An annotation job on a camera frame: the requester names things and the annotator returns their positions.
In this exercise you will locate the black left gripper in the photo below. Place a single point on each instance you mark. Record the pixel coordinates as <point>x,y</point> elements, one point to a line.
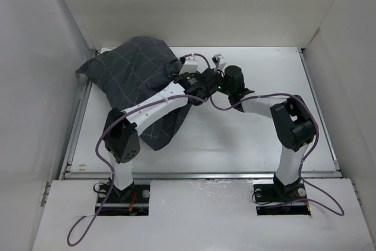
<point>191,74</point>

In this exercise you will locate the dark grey checked pillowcase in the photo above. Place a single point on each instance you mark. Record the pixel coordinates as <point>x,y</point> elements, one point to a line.
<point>132,72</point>

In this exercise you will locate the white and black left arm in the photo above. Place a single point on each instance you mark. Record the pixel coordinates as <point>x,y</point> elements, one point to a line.
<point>123,128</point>

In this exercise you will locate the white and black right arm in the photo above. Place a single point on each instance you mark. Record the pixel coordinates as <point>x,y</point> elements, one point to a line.
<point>294,125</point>

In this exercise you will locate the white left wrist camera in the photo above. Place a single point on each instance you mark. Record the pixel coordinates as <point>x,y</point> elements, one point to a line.
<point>190,64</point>

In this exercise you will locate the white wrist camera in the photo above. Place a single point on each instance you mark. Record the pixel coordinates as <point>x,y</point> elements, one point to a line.
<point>190,64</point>
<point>219,62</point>

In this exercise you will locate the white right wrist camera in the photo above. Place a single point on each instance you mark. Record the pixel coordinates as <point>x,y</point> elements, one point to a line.
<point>219,62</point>

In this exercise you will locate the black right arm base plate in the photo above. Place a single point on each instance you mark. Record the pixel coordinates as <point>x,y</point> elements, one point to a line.
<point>270,201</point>

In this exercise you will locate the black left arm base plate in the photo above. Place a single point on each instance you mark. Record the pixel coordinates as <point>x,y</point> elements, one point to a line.
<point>133,201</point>

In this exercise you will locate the aluminium front table rail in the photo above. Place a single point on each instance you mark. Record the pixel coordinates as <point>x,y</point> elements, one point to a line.
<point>181,176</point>

